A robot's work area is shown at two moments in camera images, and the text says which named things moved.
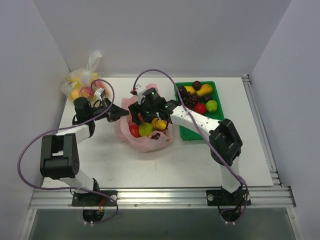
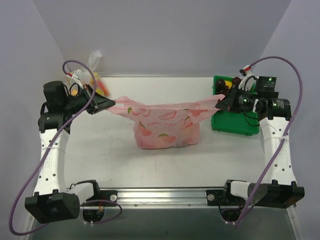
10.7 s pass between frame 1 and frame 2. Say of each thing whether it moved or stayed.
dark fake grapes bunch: moved
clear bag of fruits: stayed
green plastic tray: moved
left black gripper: moved
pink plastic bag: moved
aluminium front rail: stayed
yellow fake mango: moved
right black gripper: moved
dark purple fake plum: moved
